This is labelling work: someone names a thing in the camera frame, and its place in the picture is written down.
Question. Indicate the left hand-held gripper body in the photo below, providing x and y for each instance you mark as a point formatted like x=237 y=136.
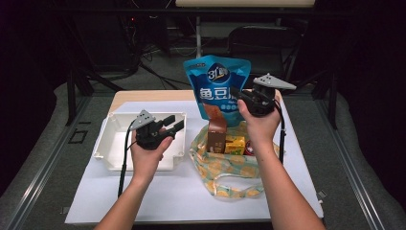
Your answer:
x=148 y=137

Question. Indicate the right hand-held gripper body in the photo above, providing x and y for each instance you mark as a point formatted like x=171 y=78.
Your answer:
x=260 y=102

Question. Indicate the blue snack pouch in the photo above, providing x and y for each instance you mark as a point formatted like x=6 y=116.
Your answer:
x=214 y=86

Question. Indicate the white plastic box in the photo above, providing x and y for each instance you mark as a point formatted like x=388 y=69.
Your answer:
x=115 y=140

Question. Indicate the brown drink carton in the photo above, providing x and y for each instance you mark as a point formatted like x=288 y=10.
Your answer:
x=216 y=139

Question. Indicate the red and white snack pack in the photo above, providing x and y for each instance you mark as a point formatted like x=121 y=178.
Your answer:
x=250 y=148

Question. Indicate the yellow drink carton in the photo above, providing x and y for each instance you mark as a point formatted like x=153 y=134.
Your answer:
x=235 y=145

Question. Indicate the citrus print fabric bag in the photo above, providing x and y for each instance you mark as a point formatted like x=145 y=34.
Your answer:
x=230 y=169

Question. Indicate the person's left hand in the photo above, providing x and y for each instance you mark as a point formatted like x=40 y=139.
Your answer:
x=145 y=163

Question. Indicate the person's right hand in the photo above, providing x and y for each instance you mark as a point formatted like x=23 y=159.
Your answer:
x=263 y=127

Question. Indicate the black folding chair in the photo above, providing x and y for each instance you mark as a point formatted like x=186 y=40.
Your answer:
x=265 y=41

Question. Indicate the white table leg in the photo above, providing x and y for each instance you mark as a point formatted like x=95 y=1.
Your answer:
x=198 y=35

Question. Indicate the black metal stand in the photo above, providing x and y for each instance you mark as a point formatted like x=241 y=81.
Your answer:
x=332 y=96
x=72 y=96

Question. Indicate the aluminium floor rail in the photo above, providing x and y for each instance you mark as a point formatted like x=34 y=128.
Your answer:
x=351 y=166
x=41 y=166

